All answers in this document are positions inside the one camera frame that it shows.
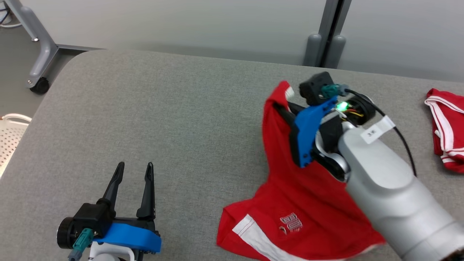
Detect red basketball jersey with lettering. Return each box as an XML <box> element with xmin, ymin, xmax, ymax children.
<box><xmin>424</xmin><ymin>88</ymin><xmax>464</xmax><ymax>174</ymax></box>

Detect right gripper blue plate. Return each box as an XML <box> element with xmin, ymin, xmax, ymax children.
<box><xmin>274</xmin><ymin>95</ymin><xmax>377</xmax><ymax>168</ymax></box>

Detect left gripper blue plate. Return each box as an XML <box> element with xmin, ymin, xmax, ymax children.
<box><xmin>57</xmin><ymin>162</ymin><xmax>162</xmax><ymax>253</ymax></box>

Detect white perforated laundry basket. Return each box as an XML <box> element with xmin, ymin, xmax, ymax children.
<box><xmin>0</xmin><ymin>113</ymin><xmax>32</xmax><ymax>179</ymax></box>

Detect left black cable teal plug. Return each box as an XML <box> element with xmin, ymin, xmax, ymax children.
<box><xmin>67</xmin><ymin>228</ymin><xmax>95</xmax><ymax>261</ymax></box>

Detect red shorts with white stripe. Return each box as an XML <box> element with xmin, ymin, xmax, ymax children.
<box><xmin>216</xmin><ymin>80</ymin><xmax>386</xmax><ymax>261</ymax></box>

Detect white paper cable label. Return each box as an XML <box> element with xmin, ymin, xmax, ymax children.
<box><xmin>361</xmin><ymin>115</ymin><xmax>396</xmax><ymax>145</ymax></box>

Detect grey metal frame with caster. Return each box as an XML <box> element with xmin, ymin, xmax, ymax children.
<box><xmin>4</xmin><ymin>0</ymin><xmax>105</xmax><ymax>95</ymax></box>

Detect grey partition post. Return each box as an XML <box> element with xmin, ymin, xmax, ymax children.
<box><xmin>304</xmin><ymin>0</ymin><xmax>353</xmax><ymax>69</ymax></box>

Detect black cable teal plug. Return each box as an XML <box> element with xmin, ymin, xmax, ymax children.
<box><xmin>321</xmin><ymin>84</ymin><xmax>418</xmax><ymax>178</ymax></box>
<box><xmin>67</xmin><ymin>228</ymin><xmax>95</xmax><ymax>261</ymax></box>

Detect right black cable teal plug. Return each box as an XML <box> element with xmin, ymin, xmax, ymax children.
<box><xmin>321</xmin><ymin>84</ymin><xmax>418</xmax><ymax>178</ymax></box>

